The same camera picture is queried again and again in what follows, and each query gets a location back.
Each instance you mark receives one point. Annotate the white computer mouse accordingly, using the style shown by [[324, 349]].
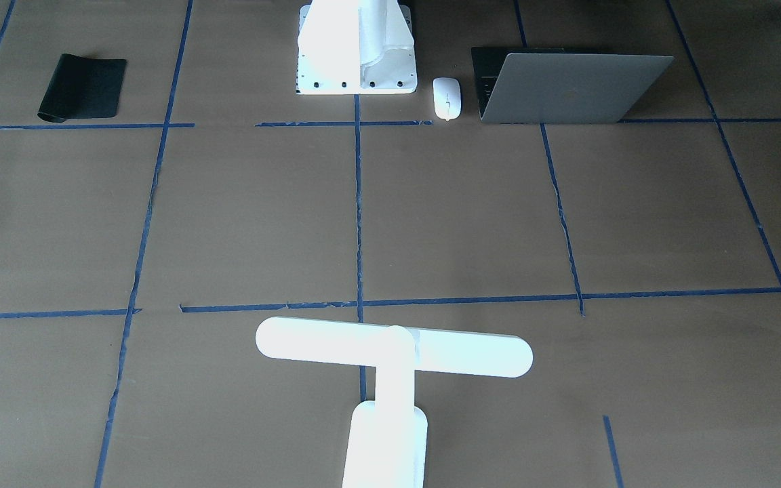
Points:
[[447, 98]]

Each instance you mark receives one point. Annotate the grey laptop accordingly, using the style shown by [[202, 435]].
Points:
[[515, 85]]

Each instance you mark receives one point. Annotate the black mouse pad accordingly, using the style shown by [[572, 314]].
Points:
[[83, 88]]

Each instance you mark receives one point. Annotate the white desk lamp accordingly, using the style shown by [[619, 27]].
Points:
[[389, 435]]

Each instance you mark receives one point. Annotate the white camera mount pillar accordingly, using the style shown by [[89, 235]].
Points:
[[355, 47]]

